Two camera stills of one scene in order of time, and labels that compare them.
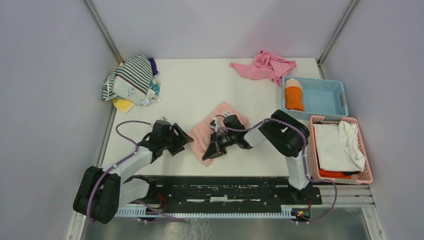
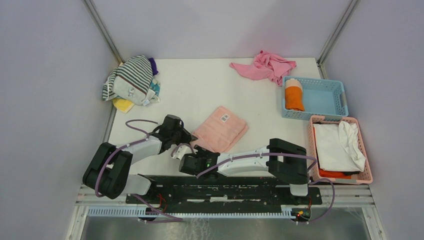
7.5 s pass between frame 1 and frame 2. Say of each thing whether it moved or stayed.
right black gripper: moved
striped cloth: stayed
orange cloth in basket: stayed
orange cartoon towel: stayed
